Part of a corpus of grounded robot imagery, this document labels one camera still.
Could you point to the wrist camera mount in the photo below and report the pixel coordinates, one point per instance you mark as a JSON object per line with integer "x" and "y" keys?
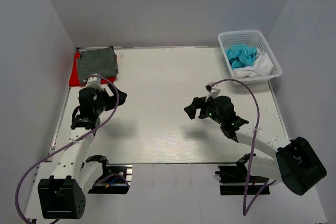
{"x": 93, "y": 81}
{"x": 213, "y": 92}

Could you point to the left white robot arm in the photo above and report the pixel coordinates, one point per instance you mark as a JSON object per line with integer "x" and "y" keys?
{"x": 62, "y": 195}

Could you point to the white plastic basket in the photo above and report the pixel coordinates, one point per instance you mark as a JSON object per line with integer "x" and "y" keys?
{"x": 252, "y": 38}

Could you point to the blue t shirt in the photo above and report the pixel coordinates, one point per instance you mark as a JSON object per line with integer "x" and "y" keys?
{"x": 241, "y": 55}

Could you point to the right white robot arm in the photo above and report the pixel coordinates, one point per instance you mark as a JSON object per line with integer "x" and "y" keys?
{"x": 290, "y": 161}

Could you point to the folded grey t shirt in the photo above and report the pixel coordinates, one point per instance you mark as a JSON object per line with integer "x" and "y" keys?
{"x": 98, "y": 61}

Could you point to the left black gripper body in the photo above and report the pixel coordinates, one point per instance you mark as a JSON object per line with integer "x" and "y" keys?
{"x": 104, "y": 102}

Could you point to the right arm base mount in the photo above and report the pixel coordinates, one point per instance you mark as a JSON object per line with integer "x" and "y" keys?
{"x": 232, "y": 178}

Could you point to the folded red t shirt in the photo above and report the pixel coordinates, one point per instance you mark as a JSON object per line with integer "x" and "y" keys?
{"x": 74, "y": 80}

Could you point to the white t shirt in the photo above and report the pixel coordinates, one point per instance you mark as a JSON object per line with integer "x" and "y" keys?
{"x": 261, "y": 67}

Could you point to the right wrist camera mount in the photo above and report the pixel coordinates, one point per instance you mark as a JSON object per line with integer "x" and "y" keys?
{"x": 213, "y": 92}

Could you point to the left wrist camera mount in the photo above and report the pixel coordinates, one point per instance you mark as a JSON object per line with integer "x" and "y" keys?
{"x": 93, "y": 81}

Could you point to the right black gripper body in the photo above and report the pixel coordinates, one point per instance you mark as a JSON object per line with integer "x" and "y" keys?
{"x": 208, "y": 110}

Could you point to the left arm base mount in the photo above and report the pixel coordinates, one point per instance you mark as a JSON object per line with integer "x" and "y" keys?
{"x": 114, "y": 179}

